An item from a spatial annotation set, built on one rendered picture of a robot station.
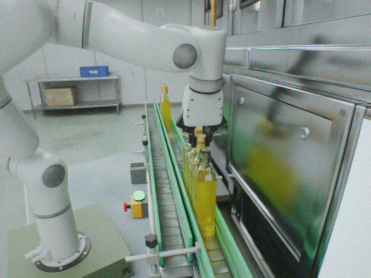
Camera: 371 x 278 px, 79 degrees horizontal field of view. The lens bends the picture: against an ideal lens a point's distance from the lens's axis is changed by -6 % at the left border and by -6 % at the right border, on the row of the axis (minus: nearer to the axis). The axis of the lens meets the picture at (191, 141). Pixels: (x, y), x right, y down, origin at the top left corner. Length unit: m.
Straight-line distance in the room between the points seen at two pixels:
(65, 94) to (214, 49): 5.65
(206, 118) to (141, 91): 5.89
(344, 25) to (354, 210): 0.27
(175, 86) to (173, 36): 6.07
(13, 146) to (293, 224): 0.59
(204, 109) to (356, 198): 0.36
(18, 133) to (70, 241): 0.34
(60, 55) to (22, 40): 6.25
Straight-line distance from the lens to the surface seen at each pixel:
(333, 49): 0.41
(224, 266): 0.66
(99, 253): 0.79
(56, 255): 0.78
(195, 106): 0.57
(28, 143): 0.60
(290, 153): 0.49
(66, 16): 0.47
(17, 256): 0.87
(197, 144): 0.64
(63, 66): 6.66
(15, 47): 0.43
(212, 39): 0.51
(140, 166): 1.23
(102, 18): 0.47
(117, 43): 0.44
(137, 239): 0.93
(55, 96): 6.15
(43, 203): 0.68
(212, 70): 0.53
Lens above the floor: 1.38
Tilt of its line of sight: 21 degrees down
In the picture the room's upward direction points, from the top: straight up
